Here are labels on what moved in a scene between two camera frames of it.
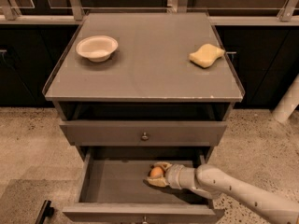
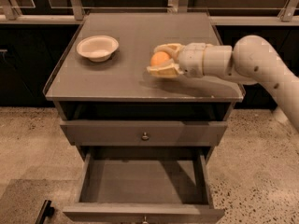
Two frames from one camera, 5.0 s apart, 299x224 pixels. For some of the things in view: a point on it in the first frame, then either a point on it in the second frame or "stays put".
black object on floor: (46, 211) stays put
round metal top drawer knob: (145, 136) stays put
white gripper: (174, 175) → (191, 60)
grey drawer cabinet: (136, 89) stays put
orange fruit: (156, 173) → (158, 58)
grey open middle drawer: (112, 188) stays put
